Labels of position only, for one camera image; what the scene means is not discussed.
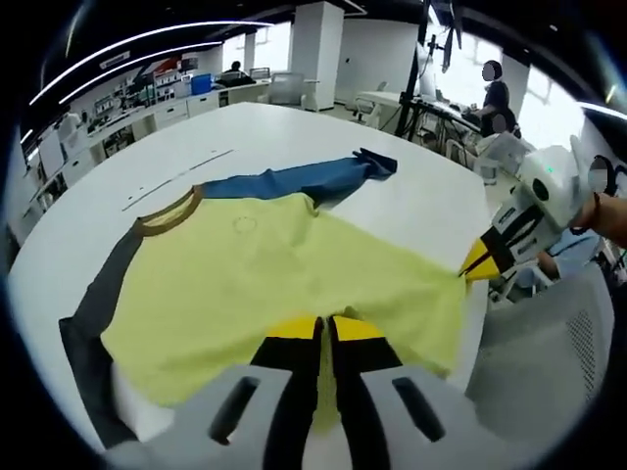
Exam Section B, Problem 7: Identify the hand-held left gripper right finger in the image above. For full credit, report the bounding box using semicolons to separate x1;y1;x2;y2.
327;315;540;470

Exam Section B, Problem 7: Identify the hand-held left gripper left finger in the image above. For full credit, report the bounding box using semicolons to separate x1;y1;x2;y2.
105;315;324;470

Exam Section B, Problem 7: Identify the yellow blue grey garment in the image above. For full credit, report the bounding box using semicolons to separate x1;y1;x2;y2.
58;146;474;440

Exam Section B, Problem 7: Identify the grey mesh office chair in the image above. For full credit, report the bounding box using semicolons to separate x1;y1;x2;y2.
464;266;616;433

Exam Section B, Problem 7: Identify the black tripod stand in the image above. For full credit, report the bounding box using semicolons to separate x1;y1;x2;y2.
395;0;464;139

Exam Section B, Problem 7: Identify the white flat table strip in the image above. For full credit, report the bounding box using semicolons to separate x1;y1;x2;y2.
121;149;235;212

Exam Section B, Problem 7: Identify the wide white pillar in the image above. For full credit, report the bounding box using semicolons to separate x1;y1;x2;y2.
288;0;344;112

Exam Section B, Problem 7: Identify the row of white cabinets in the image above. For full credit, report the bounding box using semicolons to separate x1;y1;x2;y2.
24;80;271;197

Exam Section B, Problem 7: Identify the blue storage bin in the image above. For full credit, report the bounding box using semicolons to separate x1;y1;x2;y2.
190;73;217;96

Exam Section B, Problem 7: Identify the long curved ceiling light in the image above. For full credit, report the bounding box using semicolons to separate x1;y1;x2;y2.
28;22;273;107

